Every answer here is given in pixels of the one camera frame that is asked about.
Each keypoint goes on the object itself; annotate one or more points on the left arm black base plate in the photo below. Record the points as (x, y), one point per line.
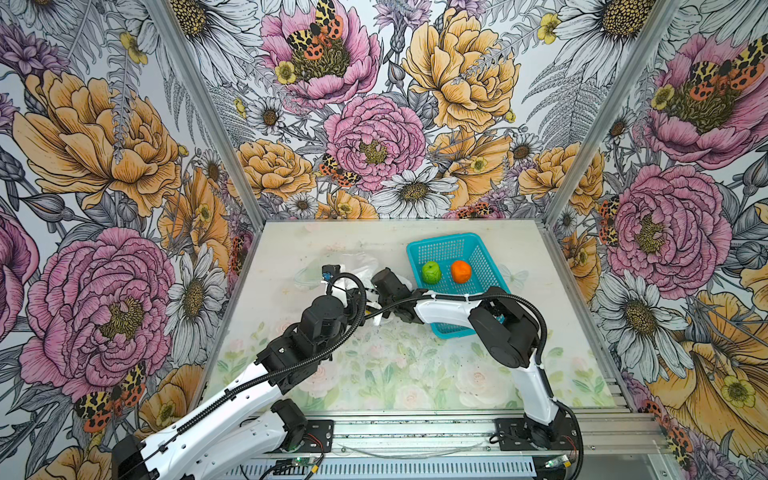
(318, 437)

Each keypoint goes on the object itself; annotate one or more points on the teal plastic basket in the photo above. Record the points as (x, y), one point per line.
(446, 306)

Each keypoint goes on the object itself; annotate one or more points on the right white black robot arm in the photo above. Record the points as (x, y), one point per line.
(510, 328)

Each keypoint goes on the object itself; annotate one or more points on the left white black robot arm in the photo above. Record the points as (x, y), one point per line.
(252, 407)

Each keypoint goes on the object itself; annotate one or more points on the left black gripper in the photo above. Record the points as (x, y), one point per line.
(353, 300)

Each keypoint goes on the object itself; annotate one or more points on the white vented grille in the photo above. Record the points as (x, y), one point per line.
(434, 468)

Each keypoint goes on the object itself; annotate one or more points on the orange toy fruit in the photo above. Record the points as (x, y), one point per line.
(461, 272)

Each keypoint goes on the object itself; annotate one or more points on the green toy apple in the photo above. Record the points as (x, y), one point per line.
(431, 273)

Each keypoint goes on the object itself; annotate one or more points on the green circuit board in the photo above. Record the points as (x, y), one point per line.
(306, 466)

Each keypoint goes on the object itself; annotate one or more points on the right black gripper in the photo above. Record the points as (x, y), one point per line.
(386, 313)

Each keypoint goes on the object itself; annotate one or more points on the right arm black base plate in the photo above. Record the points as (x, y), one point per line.
(516, 434)

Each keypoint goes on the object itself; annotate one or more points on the right aluminium corner post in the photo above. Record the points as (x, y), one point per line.
(650, 37)

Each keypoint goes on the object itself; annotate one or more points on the aluminium front rail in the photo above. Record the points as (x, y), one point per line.
(425, 436)

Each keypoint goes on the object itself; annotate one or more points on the aluminium corner post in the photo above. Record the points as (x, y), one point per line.
(187, 70)
(650, 37)

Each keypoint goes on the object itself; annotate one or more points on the left aluminium corner post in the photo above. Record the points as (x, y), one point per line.
(187, 70)

